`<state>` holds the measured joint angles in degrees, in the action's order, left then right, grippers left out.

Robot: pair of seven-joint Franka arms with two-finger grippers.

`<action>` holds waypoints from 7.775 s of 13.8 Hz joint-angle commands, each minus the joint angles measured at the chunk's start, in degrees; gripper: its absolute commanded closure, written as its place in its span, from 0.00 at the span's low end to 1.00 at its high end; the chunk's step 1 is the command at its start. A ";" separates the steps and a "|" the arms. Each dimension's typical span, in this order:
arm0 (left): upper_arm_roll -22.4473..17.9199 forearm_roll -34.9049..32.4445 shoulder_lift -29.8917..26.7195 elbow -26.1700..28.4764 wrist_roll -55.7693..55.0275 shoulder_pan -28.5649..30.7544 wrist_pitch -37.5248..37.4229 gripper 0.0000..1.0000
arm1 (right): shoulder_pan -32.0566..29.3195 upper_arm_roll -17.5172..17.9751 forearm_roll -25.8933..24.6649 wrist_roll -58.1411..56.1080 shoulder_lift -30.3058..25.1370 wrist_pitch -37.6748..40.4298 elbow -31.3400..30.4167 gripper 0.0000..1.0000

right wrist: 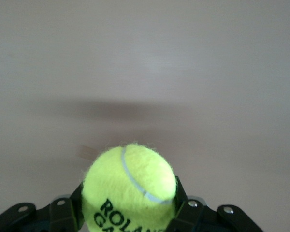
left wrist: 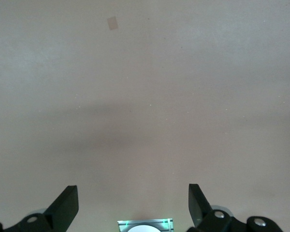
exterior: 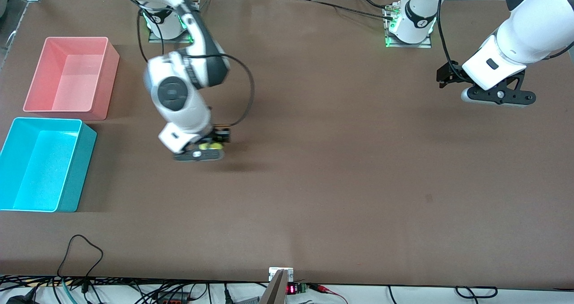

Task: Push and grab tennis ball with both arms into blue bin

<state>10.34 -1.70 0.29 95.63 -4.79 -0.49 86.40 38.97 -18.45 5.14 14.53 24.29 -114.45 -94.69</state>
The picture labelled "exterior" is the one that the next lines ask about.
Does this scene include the blue plastic bin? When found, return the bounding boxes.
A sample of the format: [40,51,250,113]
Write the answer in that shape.
[0,117,98,213]

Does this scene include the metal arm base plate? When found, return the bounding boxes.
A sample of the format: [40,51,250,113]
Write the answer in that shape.
[148,0,201,43]
[383,4,434,49]

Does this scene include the pink plastic bin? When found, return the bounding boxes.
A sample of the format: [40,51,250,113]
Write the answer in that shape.
[23,36,121,121]

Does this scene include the teal cable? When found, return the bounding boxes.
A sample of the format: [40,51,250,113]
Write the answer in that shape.
[61,277,74,304]

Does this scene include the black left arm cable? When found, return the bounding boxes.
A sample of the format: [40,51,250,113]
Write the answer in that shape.
[437,0,467,83]

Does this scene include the red clip lead cable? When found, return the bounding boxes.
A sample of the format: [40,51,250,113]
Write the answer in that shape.
[309,282,349,304]

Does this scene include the black flat looped cable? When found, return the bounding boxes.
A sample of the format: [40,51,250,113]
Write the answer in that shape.
[455,285,499,299]

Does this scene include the thin black looped cable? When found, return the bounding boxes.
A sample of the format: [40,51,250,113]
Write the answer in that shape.
[57,234,104,293]

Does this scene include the grey camera mount arm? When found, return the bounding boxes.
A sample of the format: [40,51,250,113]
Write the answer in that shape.
[259,269,289,304]

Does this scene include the white mounting plate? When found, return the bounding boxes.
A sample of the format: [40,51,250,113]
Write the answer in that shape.
[269,267,295,282]

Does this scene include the black base supply cable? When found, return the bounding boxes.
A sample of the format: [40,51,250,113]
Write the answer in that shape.
[287,0,397,21]

